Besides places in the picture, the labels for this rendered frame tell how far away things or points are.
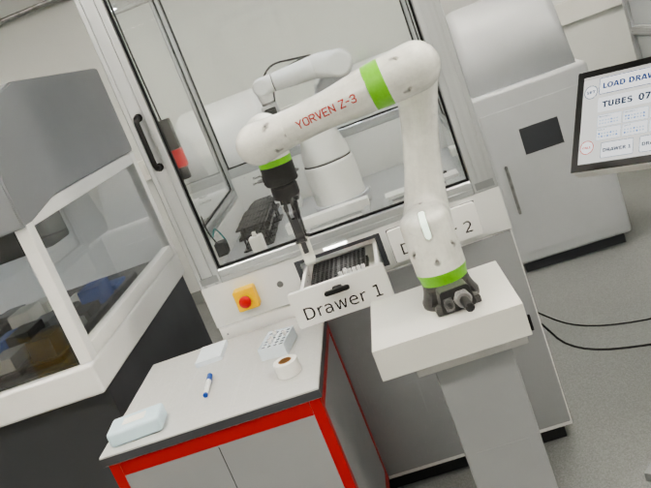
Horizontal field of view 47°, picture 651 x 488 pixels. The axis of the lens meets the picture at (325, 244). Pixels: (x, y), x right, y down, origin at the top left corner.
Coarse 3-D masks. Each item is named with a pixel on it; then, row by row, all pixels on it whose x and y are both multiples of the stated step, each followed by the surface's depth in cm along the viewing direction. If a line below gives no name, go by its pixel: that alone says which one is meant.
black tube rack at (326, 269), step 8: (360, 248) 243; (344, 256) 242; (352, 256) 238; (360, 256) 235; (320, 264) 243; (328, 264) 239; (336, 264) 236; (344, 264) 233; (352, 264) 230; (368, 264) 234; (320, 272) 234; (328, 272) 231; (336, 272) 228; (312, 280) 230; (320, 280) 227
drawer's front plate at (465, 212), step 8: (456, 208) 237; (464, 208) 237; (472, 208) 236; (456, 216) 237; (464, 216) 237; (472, 216) 237; (456, 224) 238; (464, 224) 238; (472, 224) 238; (392, 232) 239; (400, 232) 239; (456, 232) 239; (464, 232) 239; (472, 232) 239; (480, 232) 239; (392, 240) 240; (400, 240) 240; (392, 248) 241; (400, 248) 241; (400, 256) 241; (408, 256) 241
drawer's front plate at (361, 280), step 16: (352, 272) 213; (368, 272) 212; (384, 272) 212; (304, 288) 216; (320, 288) 214; (352, 288) 213; (368, 288) 213; (384, 288) 213; (304, 304) 215; (320, 304) 215; (352, 304) 215; (368, 304) 215; (304, 320) 217; (320, 320) 216
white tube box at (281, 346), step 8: (288, 328) 229; (272, 336) 227; (280, 336) 226; (288, 336) 223; (296, 336) 230; (264, 344) 224; (272, 344) 221; (280, 344) 218; (288, 344) 221; (264, 352) 220; (272, 352) 219; (280, 352) 219; (288, 352) 219; (264, 360) 221
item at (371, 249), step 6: (360, 246) 247; (366, 246) 247; (372, 246) 247; (348, 252) 247; (366, 252) 247; (372, 252) 247; (378, 252) 240; (330, 258) 248; (372, 258) 248; (378, 258) 230; (312, 264) 249; (306, 270) 244; (312, 270) 249; (306, 276) 240; (306, 282) 237; (300, 288) 229
